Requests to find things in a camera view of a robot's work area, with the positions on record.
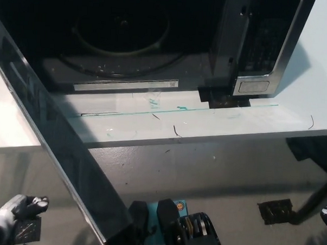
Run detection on thin green tape line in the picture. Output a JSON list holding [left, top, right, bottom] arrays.
[[79, 95, 279, 125]]

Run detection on black microwave oven body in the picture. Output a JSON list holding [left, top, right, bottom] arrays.
[[0, 0, 317, 106]]

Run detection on round glass turntable plate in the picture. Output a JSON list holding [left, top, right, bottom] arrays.
[[69, 3, 185, 75]]

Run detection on black metal pole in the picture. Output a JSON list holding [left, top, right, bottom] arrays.
[[293, 171, 327, 227]]

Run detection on black floor tape patch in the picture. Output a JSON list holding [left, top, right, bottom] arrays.
[[13, 215, 43, 245], [256, 197, 296, 227]]

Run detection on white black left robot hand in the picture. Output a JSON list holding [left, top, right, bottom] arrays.
[[0, 193, 50, 234]]

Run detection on black teal robot torso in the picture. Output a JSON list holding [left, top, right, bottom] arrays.
[[125, 196, 226, 245]]

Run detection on black glass microwave door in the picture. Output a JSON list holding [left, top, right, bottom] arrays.
[[0, 12, 143, 245]]

